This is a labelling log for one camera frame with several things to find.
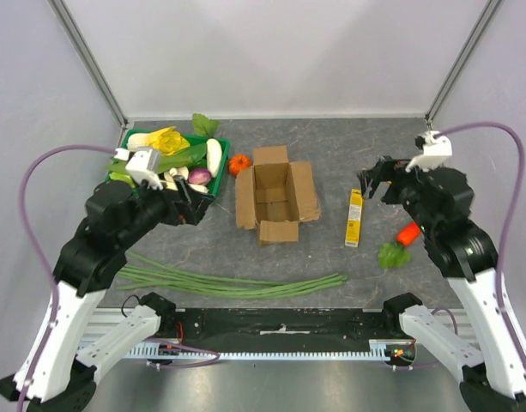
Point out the brown cardboard express box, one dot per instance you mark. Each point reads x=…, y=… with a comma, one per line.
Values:
x=274, y=196

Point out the white eggplant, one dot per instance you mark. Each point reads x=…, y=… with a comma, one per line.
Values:
x=213, y=156

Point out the green lettuce leaf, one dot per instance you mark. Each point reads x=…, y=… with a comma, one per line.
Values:
x=393, y=255

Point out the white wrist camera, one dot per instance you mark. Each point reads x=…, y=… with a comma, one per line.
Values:
x=141, y=165
x=434, y=149

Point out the green plastic tray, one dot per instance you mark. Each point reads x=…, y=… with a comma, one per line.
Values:
x=214, y=185

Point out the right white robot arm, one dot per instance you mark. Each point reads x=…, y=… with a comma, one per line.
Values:
x=491, y=376

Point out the yellow item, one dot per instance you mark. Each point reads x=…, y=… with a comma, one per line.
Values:
x=353, y=229

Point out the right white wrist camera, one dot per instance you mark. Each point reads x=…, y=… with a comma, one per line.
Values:
x=434, y=149

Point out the white mushroom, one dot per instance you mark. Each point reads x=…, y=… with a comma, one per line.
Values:
x=175, y=172

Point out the white leek stalk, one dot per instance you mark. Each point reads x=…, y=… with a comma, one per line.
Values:
x=199, y=188

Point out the green leaf behind tray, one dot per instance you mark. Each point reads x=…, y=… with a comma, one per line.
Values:
x=204, y=126

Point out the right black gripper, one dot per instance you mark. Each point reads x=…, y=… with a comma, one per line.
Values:
x=385, y=177

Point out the green long beans bunch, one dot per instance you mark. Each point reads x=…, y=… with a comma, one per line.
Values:
x=156, y=275

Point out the purple onion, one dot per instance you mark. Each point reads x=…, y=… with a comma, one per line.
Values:
x=200, y=176

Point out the green bok choy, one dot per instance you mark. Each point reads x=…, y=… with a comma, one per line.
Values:
x=123, y=178

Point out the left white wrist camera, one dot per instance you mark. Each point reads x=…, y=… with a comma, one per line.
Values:
x=141, y=165

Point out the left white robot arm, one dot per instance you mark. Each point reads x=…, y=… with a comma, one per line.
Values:
x=58, y=375

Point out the yellow napa cabbage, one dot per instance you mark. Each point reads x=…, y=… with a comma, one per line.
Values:
x=168, y=141

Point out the orange toy pumpkin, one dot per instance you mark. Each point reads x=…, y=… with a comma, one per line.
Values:
x=238, y=163

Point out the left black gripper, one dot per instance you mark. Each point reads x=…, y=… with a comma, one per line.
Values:
x=192, y=209

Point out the white slotted cable duct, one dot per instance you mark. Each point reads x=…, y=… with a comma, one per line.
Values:
x=378, y=351

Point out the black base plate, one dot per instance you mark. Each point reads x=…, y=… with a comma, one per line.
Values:
x=196, y=324

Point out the green leafy vegetable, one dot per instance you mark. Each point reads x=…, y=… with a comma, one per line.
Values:
x=183, y=158

